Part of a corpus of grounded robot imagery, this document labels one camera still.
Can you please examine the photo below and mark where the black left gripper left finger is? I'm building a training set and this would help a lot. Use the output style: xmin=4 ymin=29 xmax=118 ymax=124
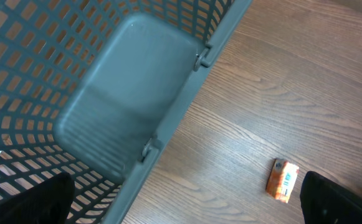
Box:
xmin=0 ymin=172 xmax=75 ymax=224

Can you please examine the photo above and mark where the small orange carton box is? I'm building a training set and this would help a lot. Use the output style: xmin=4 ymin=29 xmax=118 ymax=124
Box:
xmin=265 ymin=159 xmax=299 ymax=203

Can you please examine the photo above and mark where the grey plastic mesh basket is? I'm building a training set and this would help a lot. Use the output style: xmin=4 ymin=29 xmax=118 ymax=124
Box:
xmin=0 ymin=0 xmax=250 ymax=223

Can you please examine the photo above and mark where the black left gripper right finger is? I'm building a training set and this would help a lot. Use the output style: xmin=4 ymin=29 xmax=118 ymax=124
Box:
xmin=300 ymin=171 xmax=362 ymax=224

